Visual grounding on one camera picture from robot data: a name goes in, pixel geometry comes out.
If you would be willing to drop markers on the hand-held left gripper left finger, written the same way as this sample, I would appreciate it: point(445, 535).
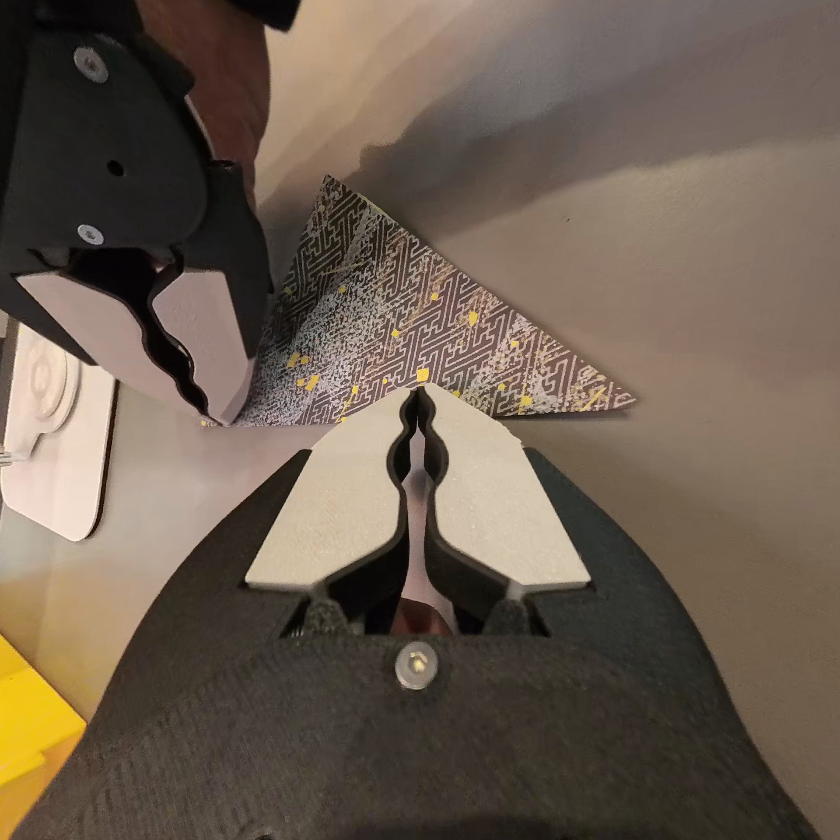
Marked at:
point(334, 505)

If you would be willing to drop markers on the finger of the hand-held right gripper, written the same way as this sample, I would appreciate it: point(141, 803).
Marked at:
point(210, 315)
point(85, 321)

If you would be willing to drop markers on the yellow box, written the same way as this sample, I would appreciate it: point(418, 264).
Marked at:
point(33, 715)

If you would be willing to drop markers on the white rounded board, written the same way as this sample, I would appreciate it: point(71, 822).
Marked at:
point(65, 485)

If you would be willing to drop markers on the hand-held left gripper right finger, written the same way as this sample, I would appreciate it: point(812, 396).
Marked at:
point(499, 505)

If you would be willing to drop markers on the white round holder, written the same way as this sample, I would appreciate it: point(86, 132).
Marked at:
point(46, 387)

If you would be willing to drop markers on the person's right forearm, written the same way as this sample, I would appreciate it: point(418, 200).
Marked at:
point(229, 98)

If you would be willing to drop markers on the patterned origami paper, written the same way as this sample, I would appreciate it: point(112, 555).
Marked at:
point(407, 308)

